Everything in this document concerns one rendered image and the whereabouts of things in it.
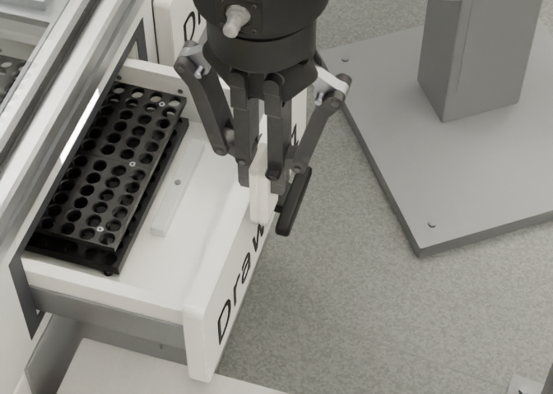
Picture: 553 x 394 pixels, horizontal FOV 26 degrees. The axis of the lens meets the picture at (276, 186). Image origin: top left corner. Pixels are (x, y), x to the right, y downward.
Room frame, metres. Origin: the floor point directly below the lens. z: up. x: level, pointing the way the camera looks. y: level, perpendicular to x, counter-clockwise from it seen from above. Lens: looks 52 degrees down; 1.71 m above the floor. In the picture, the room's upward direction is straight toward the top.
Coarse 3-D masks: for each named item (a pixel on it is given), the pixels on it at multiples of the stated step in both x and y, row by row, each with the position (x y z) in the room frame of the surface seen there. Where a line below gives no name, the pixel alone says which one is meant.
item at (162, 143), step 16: (176, 96) 0.74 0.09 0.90; (160, 112) 0.72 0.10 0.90; (176, 112) 0.72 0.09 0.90; (144, 144) 0.68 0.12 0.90; (160, 144) 0.68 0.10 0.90; (128, 176) 0.65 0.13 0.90; (128, 192) 0.63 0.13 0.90; (112, 208) 0.61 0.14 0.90; (128, 208) 0.61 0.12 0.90; (112, 224) 0.60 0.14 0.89; (96, 240) 0.58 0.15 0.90
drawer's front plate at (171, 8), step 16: (160, 0) 0.84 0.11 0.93; (176, 0) 0.85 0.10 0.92; (192, 0) 0.88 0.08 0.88; (160, 16) 0.83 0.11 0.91; (176, 16) 0.84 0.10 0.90; (192, 16) 0.88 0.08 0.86; (160, 32) 0.83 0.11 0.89; (176, 32) 0.84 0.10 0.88; (192, 32) 0.88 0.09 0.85; (160, 48) 0.83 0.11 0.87; (176, 48) 0.84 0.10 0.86; (160, 64) 0.83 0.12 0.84
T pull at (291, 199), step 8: (296, 176) 0.64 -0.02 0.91; (304, 176) 0.64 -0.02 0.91; (288, 184) 0.63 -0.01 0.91; (296, 184) 0.63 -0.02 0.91; (304, 184) 0.63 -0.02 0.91; (288, 192) 0.62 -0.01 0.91; (296, 192) 0.62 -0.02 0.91; (304, 192) 0.63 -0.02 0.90; (280, 200) 0.61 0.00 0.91; (288, 200) 0.61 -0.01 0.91; (296, 200) 0.61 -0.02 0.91; (280, 208) 0.61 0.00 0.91; (288, 208) 0.60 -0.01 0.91; (296, 208) 0.60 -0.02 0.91; (280, 216) 0.59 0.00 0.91; (288, 216) 0.59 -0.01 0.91; (280, 224) 0.59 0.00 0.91; (288, 224) 0.59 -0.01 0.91; (280, 232) 0.58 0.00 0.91; (288, 232) 0.58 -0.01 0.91
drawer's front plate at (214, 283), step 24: (264, 120) 0.69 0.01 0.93; (240, 192) 0.61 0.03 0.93; (240, 216) 0.58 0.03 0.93; (216, 240) 0.56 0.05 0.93; (240, 240) 0.58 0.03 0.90; (264, 240) 0.64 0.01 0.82; (216, 264) 0.54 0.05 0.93; (240, 264) 0.57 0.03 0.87; (192, 288) 0.51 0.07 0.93; (216, 288) 0.52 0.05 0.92; (240, 288) 0.57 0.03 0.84; (192, 312) 0.49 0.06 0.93; (216, 312) 0.52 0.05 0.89; (192, 336) 0.49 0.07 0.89; (216, 336) 0.51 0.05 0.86; (192, 360) 0.49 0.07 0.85; (216, 360) 0.51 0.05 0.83
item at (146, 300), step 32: (128, 64) 0.79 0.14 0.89; (192, 128) 0.76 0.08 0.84; (224, 160) 0.72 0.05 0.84; (160, 192) 0.68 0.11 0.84; (192, 192) 0.68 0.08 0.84; (224, 192) 0.68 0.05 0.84; (192, 224) 0.64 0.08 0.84; (32, 256) 0.61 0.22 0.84; (128, 256) 0.61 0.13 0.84; (160, 256) 0.61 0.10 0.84; (192, 256) 0.61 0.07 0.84; (32, 288) 0.55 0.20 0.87; (64, 288) 0.54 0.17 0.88; (96, 288) 0.54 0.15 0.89; (128, 288) 0.54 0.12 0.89; (160, 288) 0.57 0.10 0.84; (96, 320) 0.53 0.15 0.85; (128, 320) 0.52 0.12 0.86; (160, 320) 0.52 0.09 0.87
